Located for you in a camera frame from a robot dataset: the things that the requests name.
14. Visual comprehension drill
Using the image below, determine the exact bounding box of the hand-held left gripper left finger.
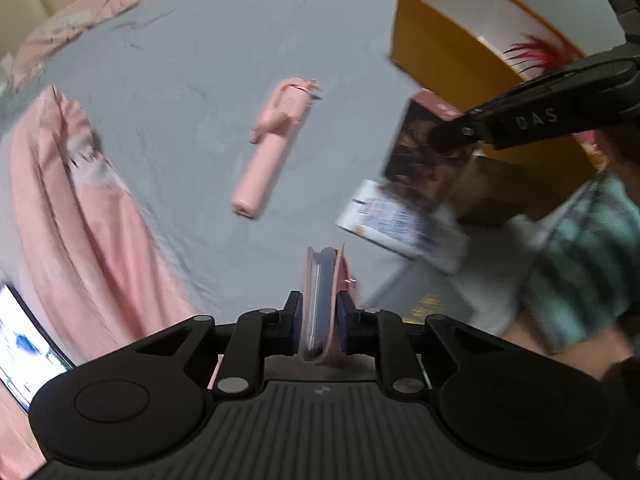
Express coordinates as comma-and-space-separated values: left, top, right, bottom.
120, 290, 304, 402

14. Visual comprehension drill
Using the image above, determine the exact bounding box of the orange cardboard box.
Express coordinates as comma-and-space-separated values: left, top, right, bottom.
390, 0, 611, 221

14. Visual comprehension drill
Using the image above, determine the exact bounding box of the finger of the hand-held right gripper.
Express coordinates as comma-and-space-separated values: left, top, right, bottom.
431, 110, 481, 156

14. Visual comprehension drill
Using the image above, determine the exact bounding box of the person's bare leg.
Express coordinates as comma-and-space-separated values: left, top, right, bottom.
500, 305, 631, 376

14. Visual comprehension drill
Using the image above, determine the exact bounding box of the pink quilt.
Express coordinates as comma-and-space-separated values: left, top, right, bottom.
0, 85, 221, 476

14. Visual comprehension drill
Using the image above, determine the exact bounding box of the dark glittery card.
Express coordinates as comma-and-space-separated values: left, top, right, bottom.
407, 290, 473, 328

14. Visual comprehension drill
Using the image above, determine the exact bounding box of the gold box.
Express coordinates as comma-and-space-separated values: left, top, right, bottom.
452, 152, 556, 226

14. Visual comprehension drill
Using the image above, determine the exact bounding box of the dark photo box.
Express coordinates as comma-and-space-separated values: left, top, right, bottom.
384, 89, 481, 213

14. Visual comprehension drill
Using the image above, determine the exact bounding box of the white blue packet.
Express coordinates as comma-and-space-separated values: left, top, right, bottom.
335, 179, 472, 276

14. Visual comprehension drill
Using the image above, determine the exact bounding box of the lit tablet screen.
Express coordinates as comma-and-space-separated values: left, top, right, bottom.
0, 282, 76, 408

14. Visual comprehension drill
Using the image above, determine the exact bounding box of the red feather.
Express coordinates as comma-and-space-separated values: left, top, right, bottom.
502, 34, 576, 81

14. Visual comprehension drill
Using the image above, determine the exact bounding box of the pink card holder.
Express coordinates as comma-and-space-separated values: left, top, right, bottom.
300, 242, 358, 363

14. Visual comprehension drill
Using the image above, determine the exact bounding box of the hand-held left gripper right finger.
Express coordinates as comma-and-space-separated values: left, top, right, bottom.
337, 291, 521, 398

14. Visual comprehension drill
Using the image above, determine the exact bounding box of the beige padded headboard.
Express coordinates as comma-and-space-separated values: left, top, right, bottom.
0, 0, 61, 56

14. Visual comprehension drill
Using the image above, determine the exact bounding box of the light pink pillow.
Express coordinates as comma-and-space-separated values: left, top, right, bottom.
10, 0, 166, 86

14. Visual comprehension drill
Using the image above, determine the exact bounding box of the pink selfie stick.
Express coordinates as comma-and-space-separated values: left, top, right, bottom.
231, 77, 321, 220

